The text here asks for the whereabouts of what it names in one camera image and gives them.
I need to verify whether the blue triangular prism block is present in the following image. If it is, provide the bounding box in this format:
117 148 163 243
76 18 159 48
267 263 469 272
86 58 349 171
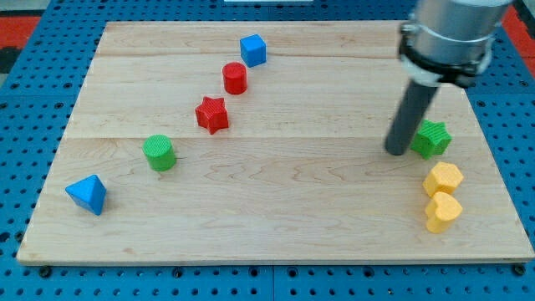
65 175 107 216

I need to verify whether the blue cube block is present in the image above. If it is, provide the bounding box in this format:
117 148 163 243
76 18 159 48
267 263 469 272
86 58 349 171
240 34 267 68

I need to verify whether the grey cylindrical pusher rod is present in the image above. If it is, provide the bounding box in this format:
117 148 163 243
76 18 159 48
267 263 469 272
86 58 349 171
384 80 438 156

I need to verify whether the red cylinder block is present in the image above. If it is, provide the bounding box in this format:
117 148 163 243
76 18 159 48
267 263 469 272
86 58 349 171
222 62 247 94

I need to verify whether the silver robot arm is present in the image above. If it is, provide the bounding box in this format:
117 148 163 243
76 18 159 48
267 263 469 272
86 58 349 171
384 0 512 156

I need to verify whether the green star block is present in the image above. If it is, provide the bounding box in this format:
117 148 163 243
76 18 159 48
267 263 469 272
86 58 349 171
410 120 452 160

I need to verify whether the yellow heart block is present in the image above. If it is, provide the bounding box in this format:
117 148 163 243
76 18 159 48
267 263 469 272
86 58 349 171
425 191 463 234

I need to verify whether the red star block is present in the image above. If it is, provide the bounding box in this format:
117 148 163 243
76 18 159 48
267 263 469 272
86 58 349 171
195 96 229 135

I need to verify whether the wooden board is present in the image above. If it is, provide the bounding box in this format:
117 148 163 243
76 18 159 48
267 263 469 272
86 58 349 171
17 21 534 267

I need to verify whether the green cylinder block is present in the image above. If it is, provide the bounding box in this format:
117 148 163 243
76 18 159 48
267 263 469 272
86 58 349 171
142 135 176 171

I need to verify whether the yellow hexagon block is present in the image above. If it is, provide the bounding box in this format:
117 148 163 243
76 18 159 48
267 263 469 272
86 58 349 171
422 161 464 196

